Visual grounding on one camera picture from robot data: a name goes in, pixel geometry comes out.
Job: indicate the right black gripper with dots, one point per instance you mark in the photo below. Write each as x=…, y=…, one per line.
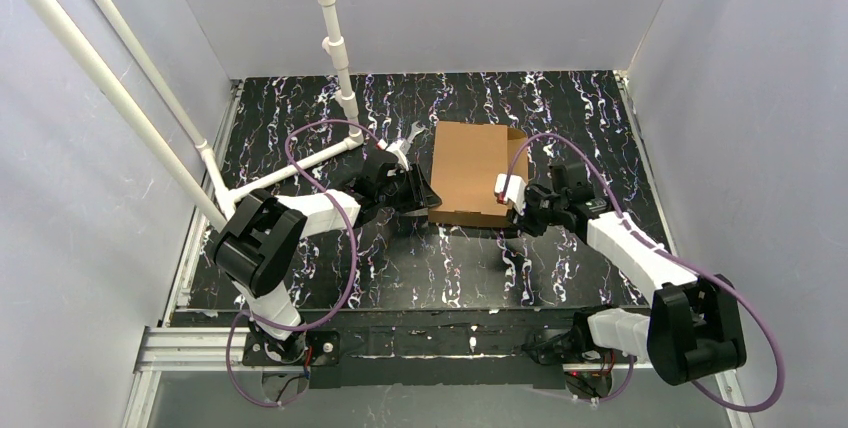
x=530, y=211

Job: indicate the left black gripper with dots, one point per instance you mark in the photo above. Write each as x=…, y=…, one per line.
x=411, y=186

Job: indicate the brown cardboard box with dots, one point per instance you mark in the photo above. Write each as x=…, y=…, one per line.
x=467, y=160

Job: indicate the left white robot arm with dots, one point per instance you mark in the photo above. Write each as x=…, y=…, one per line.
x=258, y=243

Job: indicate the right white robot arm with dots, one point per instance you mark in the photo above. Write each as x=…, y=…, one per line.
x=693, y=328

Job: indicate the silver wrench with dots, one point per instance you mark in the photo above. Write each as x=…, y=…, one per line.
x=416, y=128

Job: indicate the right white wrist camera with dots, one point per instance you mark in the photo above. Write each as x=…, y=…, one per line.
x=510, y=190

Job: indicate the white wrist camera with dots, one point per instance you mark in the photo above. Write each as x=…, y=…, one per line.
x=399, y=149
x=510, y=190

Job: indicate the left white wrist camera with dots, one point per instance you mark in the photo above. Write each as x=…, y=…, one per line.
x=399, y=149

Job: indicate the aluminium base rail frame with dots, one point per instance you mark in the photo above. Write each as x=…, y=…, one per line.
x=437, y=314

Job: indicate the white pvc pipe frame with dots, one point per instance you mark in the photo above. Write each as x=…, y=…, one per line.
x=167, y=48

